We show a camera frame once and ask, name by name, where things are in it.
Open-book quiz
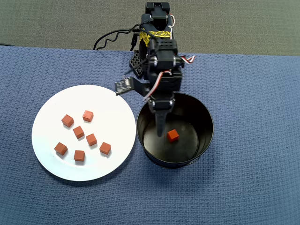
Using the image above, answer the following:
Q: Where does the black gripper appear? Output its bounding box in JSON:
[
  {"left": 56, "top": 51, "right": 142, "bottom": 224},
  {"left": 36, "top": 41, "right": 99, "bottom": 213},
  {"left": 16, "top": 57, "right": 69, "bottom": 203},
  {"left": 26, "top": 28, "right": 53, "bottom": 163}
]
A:
[{"left": 145, "top": 69, "right": 183, "bottom": 138}]

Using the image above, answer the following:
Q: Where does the red cube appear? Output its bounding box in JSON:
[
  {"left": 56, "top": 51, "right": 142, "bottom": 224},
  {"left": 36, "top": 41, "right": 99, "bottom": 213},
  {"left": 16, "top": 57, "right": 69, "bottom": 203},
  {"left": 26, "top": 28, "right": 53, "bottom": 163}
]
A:
[
  {"left": 166, "top": 129, "right": 180, "bottom": 143},
  {"left": 72, "top": 125, "right": 85, "bottom": 139},
  {"left": 53, "top": 142, "right": 68, "bottom": 156},
  {"left": 99, "top": 142, "right": 112, "bottom": 155},
  {"left": 82, "top": 110, "right": 94, "bottom": 123},
  {"left": 73, "top": 150, "right": 86, "bottom": 162},
  {"left": 85, "top": 133, "right": 98, "bottom": 147},
  {"left": 61, "top": 114, "right": 75, "bottom": 128}
]

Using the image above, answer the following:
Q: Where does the white round plate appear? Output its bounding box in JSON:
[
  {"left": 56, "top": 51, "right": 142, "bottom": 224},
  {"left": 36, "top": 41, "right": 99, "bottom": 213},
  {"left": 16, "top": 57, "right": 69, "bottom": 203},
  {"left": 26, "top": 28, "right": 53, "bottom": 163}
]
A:
[{"left": 31, "top": 84, "right": 137, "bottom": 182}]

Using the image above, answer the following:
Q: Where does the black metal bucket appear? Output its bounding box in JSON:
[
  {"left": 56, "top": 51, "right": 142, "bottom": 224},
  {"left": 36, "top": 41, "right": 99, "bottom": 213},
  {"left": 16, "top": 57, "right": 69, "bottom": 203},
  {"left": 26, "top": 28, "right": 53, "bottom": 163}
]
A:
[{"left": 135, "top": 92, "right": 215, "bottom": 169}]

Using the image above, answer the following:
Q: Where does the blue woven tablecloth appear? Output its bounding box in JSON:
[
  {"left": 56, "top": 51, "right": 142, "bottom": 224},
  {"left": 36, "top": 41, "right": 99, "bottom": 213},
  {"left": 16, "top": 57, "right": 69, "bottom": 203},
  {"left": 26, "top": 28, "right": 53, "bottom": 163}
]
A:
[{"left": 0, "top": 45, "right": 300, "bottom": 225}]

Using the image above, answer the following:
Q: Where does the red white servo wire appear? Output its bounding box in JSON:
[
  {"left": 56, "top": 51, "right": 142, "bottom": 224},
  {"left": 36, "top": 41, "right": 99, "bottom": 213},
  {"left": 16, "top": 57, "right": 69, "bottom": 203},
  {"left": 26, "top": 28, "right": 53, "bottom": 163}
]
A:
[{"left": 143, "top": 69, "right": 174, "bottom": 103}]

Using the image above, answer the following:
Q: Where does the black wrist camera board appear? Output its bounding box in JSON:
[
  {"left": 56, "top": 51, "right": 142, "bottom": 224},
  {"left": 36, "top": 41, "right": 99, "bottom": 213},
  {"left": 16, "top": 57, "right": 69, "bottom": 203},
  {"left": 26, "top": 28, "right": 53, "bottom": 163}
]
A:
[{"left": 114, "top": 77, "right": 133, "bottom": 96}]

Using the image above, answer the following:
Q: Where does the thick black cable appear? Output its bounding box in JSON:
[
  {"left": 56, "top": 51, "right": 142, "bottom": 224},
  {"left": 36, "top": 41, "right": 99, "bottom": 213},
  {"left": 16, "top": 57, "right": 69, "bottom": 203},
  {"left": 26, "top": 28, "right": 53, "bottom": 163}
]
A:
[
  {"left": 93, "top": 24, "right": 141, "bottom": 51},
  {"left": 96, "top": 29, "right": 140, "bottom": 50}
]

